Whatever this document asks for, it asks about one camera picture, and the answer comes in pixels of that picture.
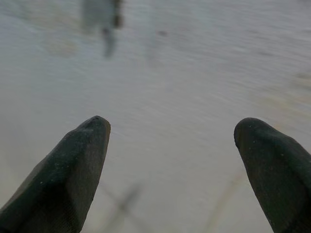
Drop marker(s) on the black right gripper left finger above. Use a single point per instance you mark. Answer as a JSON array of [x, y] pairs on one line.
[[60, 174]]

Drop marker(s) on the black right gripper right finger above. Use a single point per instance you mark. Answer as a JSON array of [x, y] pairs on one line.
[[279, 174]]

